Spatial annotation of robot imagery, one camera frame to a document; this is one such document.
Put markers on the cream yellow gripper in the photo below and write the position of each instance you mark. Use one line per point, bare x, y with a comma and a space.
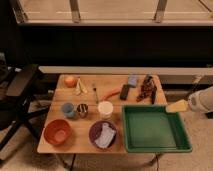
179, 106

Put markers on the light blue grey towel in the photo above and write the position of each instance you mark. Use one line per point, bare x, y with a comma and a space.
106, 136

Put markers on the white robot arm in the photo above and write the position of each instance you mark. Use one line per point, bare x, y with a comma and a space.
200, 101

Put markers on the brown patterned object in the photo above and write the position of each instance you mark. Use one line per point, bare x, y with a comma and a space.
148, 89

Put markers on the green plastic tray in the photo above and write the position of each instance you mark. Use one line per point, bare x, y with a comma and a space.
150, 129

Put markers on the blue sponge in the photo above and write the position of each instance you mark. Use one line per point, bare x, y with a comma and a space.
132, 80

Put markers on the black rectangular block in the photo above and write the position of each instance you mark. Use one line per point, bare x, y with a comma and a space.
124, 92

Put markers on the white cup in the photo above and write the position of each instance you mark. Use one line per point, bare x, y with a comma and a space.
105, 109

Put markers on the orange carrot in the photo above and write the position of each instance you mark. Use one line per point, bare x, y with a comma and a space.
110, 94

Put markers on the small fork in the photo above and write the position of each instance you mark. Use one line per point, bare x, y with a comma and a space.
95, 93

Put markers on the purple bowl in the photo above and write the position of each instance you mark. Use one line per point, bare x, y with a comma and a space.
96, 129

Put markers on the metal cup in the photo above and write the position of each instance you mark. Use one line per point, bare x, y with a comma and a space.
82, 110

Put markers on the peeled banana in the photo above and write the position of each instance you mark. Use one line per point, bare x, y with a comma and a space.
80, 87

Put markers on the orange apple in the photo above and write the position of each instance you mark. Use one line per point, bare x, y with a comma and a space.
70, 81

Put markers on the blue cup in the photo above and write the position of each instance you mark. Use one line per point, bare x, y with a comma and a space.
68, 110

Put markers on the orange bowl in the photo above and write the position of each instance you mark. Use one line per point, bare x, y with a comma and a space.
57, 132

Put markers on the black office chair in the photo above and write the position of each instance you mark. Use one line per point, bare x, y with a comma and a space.
17, 91

